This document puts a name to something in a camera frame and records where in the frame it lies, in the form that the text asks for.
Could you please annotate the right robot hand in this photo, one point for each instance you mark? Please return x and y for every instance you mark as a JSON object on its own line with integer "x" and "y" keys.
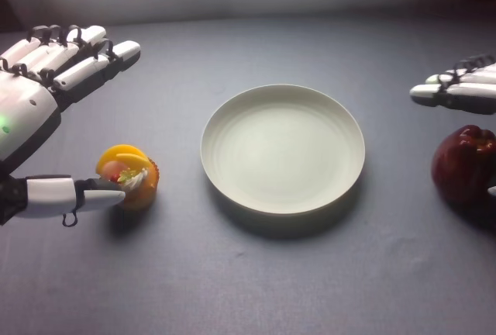
{"x": 465, "y": 92}

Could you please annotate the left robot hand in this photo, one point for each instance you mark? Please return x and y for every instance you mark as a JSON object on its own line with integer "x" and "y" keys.
{"x": 27, "y": 110}

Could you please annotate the dark red toy apple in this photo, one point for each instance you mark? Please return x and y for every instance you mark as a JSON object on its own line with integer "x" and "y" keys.
{"x": 461, "y": 164}

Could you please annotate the toy fruit cupcake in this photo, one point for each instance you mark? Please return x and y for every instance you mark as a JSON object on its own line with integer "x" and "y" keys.
{"x": 143, "y": 191}

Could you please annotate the white round plate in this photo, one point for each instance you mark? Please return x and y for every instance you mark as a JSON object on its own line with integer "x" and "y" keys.
{"x": 283, "y": 149}

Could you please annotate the grey table cloth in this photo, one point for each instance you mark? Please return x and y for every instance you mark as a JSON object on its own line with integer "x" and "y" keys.
{"x": 248, "y": 280}

